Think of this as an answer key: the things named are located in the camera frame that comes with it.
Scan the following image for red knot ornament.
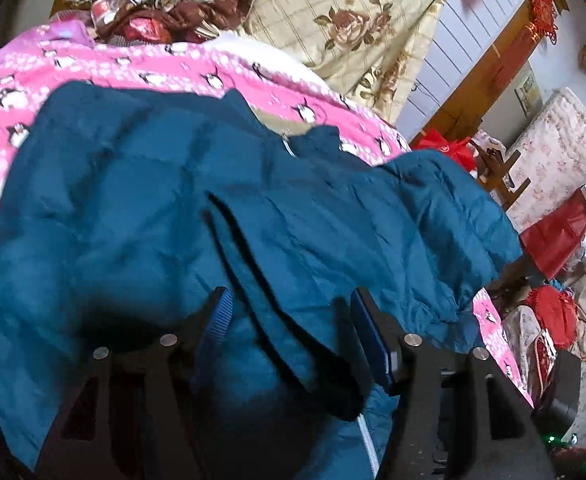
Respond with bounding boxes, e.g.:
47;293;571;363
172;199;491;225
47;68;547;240
523;0;560;46

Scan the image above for pink penguin print blanket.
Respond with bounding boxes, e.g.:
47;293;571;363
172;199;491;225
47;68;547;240
0;22;534;406

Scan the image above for pink floral mattress cover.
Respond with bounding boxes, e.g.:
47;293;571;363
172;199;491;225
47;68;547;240
505;87;586;233

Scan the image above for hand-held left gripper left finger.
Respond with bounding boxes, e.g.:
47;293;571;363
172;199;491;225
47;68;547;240
36;286;236;480

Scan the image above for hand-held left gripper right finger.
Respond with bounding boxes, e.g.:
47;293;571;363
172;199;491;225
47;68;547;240
348;287;556;480

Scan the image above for cream floral quilt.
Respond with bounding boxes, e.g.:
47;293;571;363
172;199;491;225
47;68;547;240
243;0;456;123

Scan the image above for brown floral cloth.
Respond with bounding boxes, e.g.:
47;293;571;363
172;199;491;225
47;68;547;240
90;0;286;46

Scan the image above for wall calendar poster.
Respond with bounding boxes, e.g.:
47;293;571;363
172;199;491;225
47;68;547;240
514;74;541;116

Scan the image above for red shopping bag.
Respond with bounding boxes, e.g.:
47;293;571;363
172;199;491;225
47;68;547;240
413;129;478;171

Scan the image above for wooden door frame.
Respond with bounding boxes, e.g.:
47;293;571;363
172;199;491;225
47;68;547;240
408;0;541;146

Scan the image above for white pillow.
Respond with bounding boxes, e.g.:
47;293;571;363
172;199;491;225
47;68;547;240
213;34;324;86

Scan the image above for red cloth bundle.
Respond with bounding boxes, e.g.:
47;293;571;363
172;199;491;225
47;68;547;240
525;285;578;351

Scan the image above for red patterned pouch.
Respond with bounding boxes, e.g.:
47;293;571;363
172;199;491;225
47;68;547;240
123;17;171;43

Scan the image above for teal down jacket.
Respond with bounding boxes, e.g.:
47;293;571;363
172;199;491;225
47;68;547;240
0;80;524;480

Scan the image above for wooden chair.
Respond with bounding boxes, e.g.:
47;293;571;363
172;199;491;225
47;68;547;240
468;140;531;211

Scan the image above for red gift bag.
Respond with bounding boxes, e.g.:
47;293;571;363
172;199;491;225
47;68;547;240
520;195;586;281

